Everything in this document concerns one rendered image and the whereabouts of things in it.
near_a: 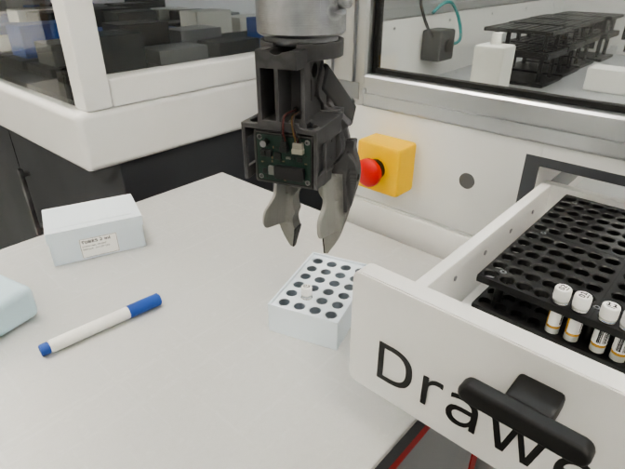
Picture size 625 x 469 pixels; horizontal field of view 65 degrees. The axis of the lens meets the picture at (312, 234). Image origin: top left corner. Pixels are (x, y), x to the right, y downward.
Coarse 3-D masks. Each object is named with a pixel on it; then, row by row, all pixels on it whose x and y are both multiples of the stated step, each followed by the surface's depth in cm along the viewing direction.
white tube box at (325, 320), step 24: (312, 264) 62; (336, 264) 63; (360, 264) 62; (288, 288) 58; (312, 288) 59; (336, 288) 58; (288, 312) 54; (312, 312) 55; (336, 312) 54; (312, 336) 54; (336, 336) 53
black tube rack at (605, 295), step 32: (544, 224) 49; (576, 224) 49; (608, 224) 49; (512, 256) 44; (544, 256) 44; (576, 256) 44; (608, 256) 44; (576, 288) 40; (608, 288) 40; (512, 320) 41; (544, 320) 41; (576, 352) 38; (608, 352) 37
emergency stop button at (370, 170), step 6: (366, 162) 67; (372, 162) 67; (366, 168) 67; (372, 168) 67; (378, 168) 67; (366, 174) 67; (372, 174) 67; (378, 174) 67; (360, 180) 69; (366, 180) 68; (372, 180) 67; (378, 180) 67; (366, 186) 69
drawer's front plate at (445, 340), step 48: (384, 288) 36; (384, 336) 37; (432, 336) 34; (480, 336) 31; (528, 336) 30; (384, 384) 40; (576, 384) 28; (624, 384) 27; (480, 432) 34; (624, 432) 27
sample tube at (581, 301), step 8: (576, 296) 37; (584, 296) 37; (576, 304) 37; (584, 304) 37; (584, 312) 37; (568, 320) 38; (568, 328) 38; (576, 328) 38; (568, 336) 38; (576, 336) 38
